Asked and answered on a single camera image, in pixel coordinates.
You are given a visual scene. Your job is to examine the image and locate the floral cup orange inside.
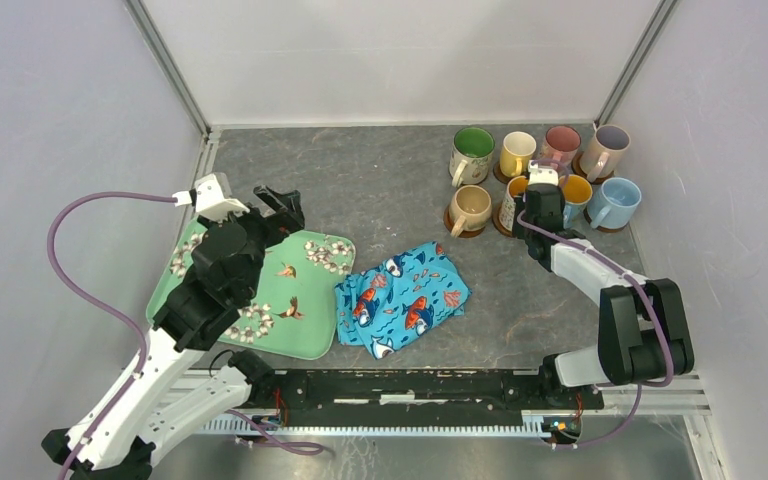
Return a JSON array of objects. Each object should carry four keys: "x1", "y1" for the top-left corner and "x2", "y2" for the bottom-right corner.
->
[{"x1": 500, "y1": 176, "x2": 529, "y2": 232}]

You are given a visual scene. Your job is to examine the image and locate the small cup orange inside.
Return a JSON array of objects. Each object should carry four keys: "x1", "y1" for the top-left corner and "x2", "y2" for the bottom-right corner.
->
[{"x1": 562, "y1": 174, "x2": 593, "y2": 229}]

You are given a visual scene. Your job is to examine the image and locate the yellow mug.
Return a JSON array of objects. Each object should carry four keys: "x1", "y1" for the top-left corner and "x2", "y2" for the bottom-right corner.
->
[{"x1": 499, "y1": 131, "x2": 537, "y2": 178}]

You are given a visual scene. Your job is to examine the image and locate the pink mug maroon inside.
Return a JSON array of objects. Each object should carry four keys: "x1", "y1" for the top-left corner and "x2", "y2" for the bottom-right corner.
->
[{"x1": 536, "y1": 125, "x2": 582, "y2": 173}]

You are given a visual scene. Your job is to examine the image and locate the light blue mug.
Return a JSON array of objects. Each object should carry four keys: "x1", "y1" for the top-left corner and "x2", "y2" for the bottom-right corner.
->
[{"x1": 585, "y1": 177, "x2": 642, "y2": 228}]

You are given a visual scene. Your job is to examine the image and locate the beige mug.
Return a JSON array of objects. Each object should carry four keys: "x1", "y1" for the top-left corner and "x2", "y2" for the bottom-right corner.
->
[{"x1": 448, "y1": 185, "x2": 492, "y2": 236}]

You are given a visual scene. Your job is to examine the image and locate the green inside floral mug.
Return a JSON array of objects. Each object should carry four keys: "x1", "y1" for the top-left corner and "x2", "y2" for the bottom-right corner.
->
[{"x1": 449, "y1": 126, "x2": 495, "y2": 188}]

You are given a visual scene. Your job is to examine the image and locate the brown wooden coaster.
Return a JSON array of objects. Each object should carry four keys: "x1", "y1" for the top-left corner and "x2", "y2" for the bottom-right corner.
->
[
  {"x1": 571, "y1": 152, "x2": 616, "y2": 185},
  {"x1": 443, "y1": 208, "x2": 487, "y2": 239},
  {"x1": 492, "y1": 204, "x2": 513, "y2": 238},
  {"x1": 584, "y1": 212, "x2": 628, "y2": 233}
]

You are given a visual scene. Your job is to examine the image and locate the dark brown round coaster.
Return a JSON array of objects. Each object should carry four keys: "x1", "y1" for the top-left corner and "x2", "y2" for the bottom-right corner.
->
[{"x1": 493, "y1": 162, "x2": 511, "y2": 184}]

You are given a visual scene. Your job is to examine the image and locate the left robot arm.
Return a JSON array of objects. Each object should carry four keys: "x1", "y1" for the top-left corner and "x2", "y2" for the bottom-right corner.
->
[{"x1": 42, "y1": 176, "x2": 305, "y2": 479}]

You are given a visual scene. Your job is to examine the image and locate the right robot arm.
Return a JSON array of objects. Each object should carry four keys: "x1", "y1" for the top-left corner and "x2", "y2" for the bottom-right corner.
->
[{"x1": 513, "y1": 183, "x2": 695, "y2": 408}]

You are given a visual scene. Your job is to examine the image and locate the green floral tray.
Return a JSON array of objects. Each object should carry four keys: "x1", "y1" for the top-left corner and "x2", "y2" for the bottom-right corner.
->
[{"x1": 146, "y1": 221, "x2": 355, "y2": 363}]

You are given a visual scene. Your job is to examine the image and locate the blue shark print cloth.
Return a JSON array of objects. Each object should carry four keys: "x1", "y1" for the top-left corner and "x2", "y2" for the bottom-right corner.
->
[{"x1": 334, "y1": 241, "x2": 471, "y2": 360}]

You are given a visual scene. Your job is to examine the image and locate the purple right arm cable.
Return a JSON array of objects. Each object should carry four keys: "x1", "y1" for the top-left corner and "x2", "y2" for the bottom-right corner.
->
[{"x1": 516, "y1": 158, "x2": 677, "y2": 449}]

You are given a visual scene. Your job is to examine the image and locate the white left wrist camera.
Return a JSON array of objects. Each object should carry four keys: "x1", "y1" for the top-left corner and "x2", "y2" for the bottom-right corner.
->
[{"x1": 173, "y1": 173, "x2": 250, "y2": 223}]

